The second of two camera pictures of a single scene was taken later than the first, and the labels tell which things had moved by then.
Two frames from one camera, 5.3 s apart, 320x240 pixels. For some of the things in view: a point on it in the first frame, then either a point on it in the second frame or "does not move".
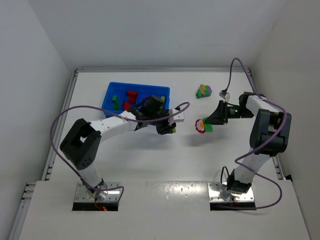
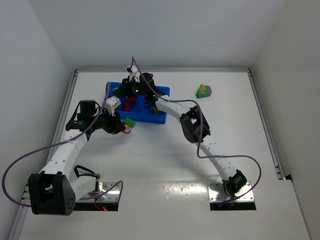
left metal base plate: (82, 194) does not move
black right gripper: (222, 112) -> (127, 88)
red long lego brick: (132, 96) does not move
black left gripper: (163, 126) -> (117, 124)
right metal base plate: (219, 192) does not move
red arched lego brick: (126, 105) does not move
